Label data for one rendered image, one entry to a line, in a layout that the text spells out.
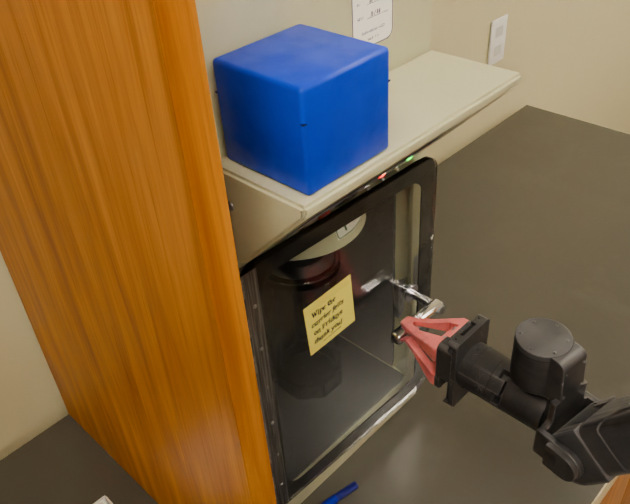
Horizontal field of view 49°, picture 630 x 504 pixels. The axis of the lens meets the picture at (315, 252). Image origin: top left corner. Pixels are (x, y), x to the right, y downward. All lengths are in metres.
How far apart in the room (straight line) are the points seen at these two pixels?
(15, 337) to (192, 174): 0.70
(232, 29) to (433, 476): 0.70
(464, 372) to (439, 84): 0.32
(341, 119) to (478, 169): 1.19
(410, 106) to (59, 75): 0.31
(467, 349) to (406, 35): 0.35
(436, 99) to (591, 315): 0.73
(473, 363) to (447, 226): 0.73
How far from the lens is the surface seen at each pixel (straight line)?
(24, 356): 1.15
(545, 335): 0.74
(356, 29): 0.69
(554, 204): 1.60
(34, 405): 1.21
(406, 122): 0.64
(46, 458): 1.17
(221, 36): 0.58
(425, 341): 0.82
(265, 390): 0.78
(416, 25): 0.77
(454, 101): 0.68
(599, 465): 0.74
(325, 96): 0.51
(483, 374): 0.80
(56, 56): 0.56
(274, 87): 0.51
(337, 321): 0.82
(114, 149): 0.54
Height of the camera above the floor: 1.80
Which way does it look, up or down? 37 degrees down
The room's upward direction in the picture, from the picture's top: 4 degrees counter-clockwise
